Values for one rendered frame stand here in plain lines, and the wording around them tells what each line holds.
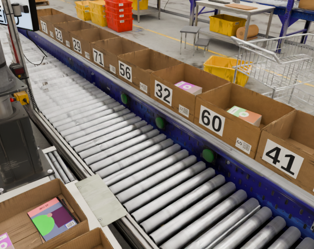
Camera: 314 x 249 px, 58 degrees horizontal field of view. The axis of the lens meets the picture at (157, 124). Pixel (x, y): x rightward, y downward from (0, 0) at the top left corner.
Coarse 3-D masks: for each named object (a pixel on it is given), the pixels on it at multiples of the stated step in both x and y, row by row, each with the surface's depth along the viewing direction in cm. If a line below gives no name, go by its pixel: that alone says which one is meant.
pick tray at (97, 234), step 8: (88, 232) 99; (96, 232) 102; (72, 240) 96; (80, 240) 99; (88, 240) 101; (96, 240) 104; (104, 240) 100; (56, 248) 94; (64, 248) 96; (72, 248) 98; (80, 248) 101; (88, 248) 103; (96, 248) 104; (104, 248) 104; (112, 248) 94
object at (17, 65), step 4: (12, 64) 171; (16, 64) 170; (12, 68) 166; (16, 68) 166; (20, 68) 167; (12, 72) 168; (16, 72) 166; (20, 72) 167; (24, 72) 169; (16, 76) 172; (20, 76) 172
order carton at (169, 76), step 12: (156, 72) 174; (168, 72) 181; (180, 72) 188; (192, 72) 184; (204, 72) 175; (168, 84) 160; (204, 84) 179; (216, 84) 171; (180, 96) 156; (192, 96) 148; (168, 108) 168; (192, 108) 151; (192, 120) 154
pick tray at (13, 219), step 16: (32, 192) 117; (48, 192) 122; (64, 192) 122; (0, 208) 111; (16, 208) 116; (32, 208) 119; (80, 208) 108; (0, 224) 112; (16, 224) 112; (32, 224) 112; (80, 224) 103; (16, 240) 106; (32, 240) 106; (48, 240) 96; (64, 240) 101
